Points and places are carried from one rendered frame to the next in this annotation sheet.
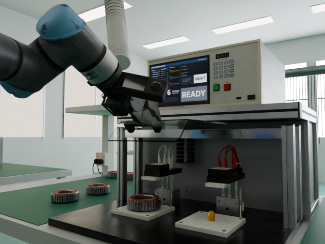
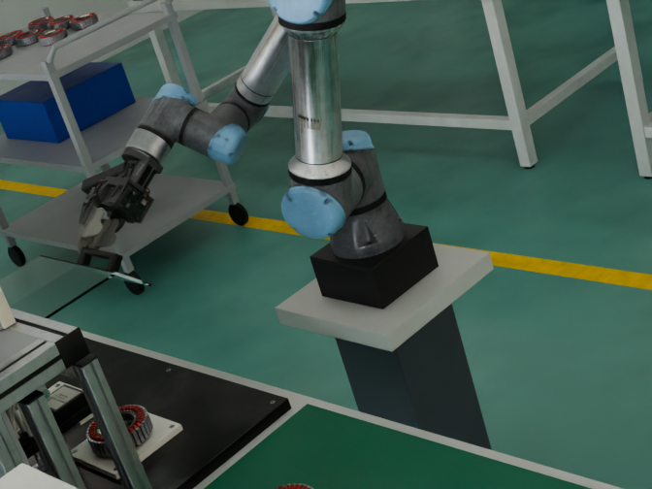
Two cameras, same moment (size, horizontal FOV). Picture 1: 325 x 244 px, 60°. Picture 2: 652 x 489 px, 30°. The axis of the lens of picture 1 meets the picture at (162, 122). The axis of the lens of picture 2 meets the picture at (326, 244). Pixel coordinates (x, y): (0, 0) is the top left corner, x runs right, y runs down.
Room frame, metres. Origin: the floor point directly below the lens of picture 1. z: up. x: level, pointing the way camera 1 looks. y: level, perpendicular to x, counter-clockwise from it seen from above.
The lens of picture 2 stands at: (2.59, 1.02, 1.84)
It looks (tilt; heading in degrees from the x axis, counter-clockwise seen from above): 24 degrees down; 197
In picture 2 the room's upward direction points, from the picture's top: 18 degrees counter-clockwise
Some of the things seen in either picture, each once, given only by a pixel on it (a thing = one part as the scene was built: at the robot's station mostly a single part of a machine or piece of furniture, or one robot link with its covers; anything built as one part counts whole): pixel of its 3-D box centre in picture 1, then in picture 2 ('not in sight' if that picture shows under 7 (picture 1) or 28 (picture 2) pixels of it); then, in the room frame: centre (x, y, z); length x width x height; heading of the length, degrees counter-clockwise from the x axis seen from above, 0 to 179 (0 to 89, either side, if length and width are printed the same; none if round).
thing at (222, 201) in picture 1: (229, 204); not in sight; (0.93, -0.22, 0.80); 0.08 x 0.05 x 0.06; 56
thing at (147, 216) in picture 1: (143, 209); (124, 441); (0.95, 0.06, 0.78); 0.15 x 0.15 x 0.01; 56
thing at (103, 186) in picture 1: (97, 189); not in sight; (1.35, 0.31, 0.77); 0.11 x 0.11 x 0.04
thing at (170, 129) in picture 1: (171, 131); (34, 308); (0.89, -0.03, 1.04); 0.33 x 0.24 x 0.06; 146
